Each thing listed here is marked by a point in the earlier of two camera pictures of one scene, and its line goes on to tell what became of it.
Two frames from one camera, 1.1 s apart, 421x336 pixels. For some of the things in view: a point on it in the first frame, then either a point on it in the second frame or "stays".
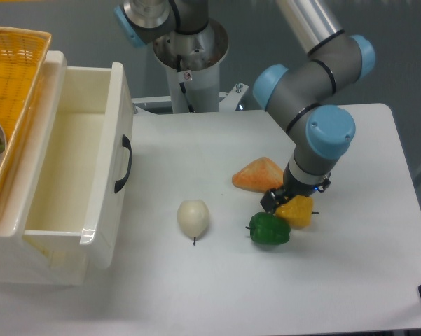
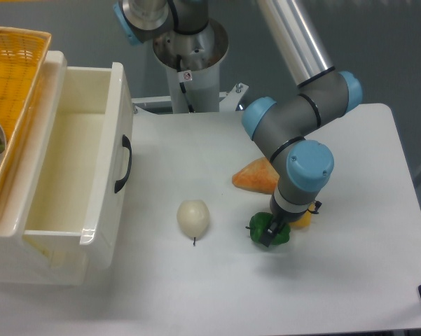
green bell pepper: [266, 228] stays
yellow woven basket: [15, 61] stays
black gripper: [291, 189] -> [284, 216]
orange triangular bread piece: [260, 176] stays
